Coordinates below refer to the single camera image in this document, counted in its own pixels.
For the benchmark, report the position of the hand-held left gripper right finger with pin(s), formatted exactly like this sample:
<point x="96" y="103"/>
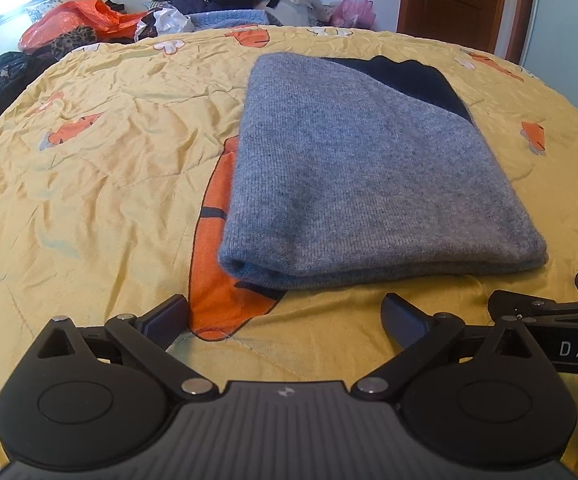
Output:
<point x="403" y="319"/>

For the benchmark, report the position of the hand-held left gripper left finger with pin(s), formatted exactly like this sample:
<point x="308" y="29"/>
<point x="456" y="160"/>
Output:
<point x="161" y="317"/>

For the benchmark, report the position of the grey and navy sweater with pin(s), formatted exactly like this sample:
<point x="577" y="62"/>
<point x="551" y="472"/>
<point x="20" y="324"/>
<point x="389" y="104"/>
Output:
<point x="349" y="170"/>

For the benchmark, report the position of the yellow printed blanket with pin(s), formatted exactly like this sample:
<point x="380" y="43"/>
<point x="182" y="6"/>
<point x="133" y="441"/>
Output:
<point x="94" y="185"/>

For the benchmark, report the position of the leopard print cloth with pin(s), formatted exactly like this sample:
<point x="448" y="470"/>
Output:
<point x="71" y="42"/>

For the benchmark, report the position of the white plastic bag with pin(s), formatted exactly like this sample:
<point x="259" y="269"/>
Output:
<point x="169" y="21"/>

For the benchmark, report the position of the blue knit blanket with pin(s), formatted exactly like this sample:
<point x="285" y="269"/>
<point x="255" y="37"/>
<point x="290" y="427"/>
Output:
<point x="229" y="19"/>

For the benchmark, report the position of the brown wooden door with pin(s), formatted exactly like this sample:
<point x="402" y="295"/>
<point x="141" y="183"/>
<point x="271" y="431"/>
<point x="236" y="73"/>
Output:
<point x="449" y="0"/>

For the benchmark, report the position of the pink plastic bag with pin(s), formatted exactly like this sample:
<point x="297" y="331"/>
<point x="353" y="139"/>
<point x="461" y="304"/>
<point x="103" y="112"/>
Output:
<point x="351" y="12"/>

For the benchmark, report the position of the orange plastic bag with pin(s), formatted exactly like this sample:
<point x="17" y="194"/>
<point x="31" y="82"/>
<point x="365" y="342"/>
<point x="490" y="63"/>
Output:
<point x="74" y="17"/>

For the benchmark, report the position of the floral grey white cloth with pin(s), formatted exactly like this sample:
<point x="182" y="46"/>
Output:
<point x="44" y="7"/>

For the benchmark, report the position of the pale blue bagged bedding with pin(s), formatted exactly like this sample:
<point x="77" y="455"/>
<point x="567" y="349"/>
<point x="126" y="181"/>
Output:
<point x="296" y="5"/>

